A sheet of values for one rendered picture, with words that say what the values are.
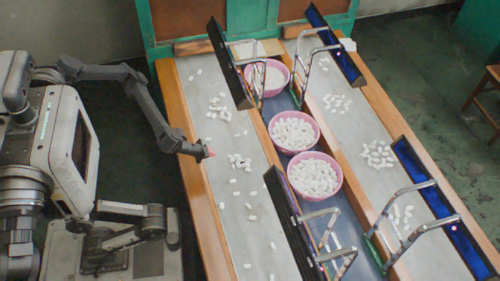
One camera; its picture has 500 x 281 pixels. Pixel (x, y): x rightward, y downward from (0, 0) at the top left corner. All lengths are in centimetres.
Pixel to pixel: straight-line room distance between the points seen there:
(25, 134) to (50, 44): 221
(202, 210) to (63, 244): 76
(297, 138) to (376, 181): 44
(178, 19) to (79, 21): 115
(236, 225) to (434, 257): 86
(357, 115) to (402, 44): 198
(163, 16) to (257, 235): 129
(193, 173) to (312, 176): 58
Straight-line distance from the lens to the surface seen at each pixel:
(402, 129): 222
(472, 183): 323
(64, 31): 336
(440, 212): 160
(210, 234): 172
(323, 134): 206
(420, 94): 366
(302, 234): 135
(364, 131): 217
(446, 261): 192
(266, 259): 171
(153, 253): 203
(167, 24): 234
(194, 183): 184
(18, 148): 124
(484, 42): 423
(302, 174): 192
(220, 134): 204
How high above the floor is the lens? 233
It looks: 53 degrees down
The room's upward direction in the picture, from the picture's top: 4 degrees clockwise
